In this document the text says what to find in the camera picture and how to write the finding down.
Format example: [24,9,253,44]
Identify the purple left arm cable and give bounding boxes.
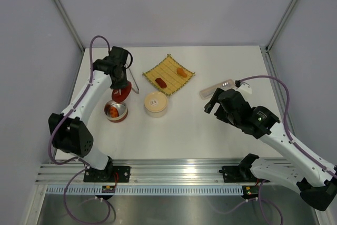
[48,35,118,223]

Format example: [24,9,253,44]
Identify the left aluminium frame post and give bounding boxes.
[52,0,85,54]

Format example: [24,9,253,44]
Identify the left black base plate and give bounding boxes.
[83,166,131,183]

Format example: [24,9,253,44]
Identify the white slotted cable duct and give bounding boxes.
[46,185,244,196]

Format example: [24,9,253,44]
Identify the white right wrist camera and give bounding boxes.
[235,80,252,95]

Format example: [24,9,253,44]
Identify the aluminium frame post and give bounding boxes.
[265,0,300,53]
[52,0,85,54]

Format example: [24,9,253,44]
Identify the orange spotted food piece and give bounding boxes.
[109,106,119,118]

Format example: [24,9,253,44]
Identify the woven bamboo tray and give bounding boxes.
[143,54,195,97]

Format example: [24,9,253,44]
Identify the right aluminium frame post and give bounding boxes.
[265,0,300,53]

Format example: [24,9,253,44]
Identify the orange fried chicken piece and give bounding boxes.
[176,67,187,78]

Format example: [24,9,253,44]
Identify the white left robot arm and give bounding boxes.
[48,46,133,182]

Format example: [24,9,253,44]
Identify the red round lid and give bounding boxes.
[111,81,132,103]

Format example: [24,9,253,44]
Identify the metal serving tongs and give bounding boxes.
[126,60,140,94]

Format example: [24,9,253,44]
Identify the red-based steel lunch container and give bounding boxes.
[104,100,128,123]

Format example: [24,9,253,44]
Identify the dark red meat slice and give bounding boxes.
[155,77,167,89]

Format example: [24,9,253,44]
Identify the beige steel lunch container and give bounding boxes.
[144,104,167,118]

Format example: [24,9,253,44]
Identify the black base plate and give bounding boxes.
[83,166,131,183]
[219,165,269,183]

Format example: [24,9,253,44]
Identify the cream round lid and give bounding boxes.
[144,92,168,106]

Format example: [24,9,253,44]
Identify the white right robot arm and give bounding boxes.
[204,88,336,211]

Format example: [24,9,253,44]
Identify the aluminium mounting rail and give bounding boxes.
[35,158,298,185]

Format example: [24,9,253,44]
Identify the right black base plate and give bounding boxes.
[219,165,269,183]

